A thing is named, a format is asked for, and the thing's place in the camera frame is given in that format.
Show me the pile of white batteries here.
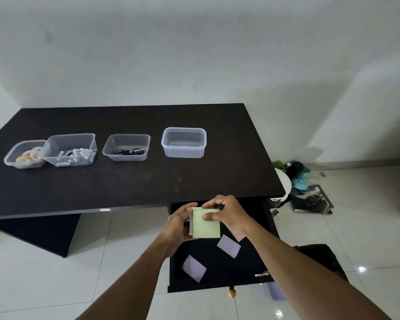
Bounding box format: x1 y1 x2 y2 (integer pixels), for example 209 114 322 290
56 146 97 167

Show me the person's right forearm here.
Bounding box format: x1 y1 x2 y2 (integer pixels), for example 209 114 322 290
241 224 392 320

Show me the empty clear plastic container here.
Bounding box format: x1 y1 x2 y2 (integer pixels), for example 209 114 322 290
161 127 207 158

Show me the black bag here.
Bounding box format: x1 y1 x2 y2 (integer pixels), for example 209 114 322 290
293 244 350 283

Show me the shallow clear plastic container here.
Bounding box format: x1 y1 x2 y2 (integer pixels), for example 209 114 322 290
102 134 151 162

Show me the purple sticky note pad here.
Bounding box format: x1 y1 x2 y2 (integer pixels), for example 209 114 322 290
181 255 207 284
217 234 242 259

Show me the person's left hand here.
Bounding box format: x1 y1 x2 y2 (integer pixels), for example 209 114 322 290
159 202 199 258

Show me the person's right hand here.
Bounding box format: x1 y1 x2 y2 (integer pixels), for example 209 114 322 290
202 195 254 242

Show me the white plastic bucket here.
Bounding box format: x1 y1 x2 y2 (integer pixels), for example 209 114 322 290
269 168 292 208

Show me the black open drawer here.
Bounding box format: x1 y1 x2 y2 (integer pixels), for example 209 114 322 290
167 198 281 294

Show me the tall clear plastic container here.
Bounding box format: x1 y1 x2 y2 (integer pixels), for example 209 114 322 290
42 133 98 167

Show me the clear container with tape rolls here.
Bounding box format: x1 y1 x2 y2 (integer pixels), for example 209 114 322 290
4 140 48 169

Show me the green sticky note pad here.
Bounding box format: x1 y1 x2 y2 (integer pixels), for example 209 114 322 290
189 206 221 239

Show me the black desk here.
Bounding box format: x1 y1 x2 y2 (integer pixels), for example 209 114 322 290
0 103 286 258

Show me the person's left forearm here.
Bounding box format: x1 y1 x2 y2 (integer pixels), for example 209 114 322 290
75 237 178 320

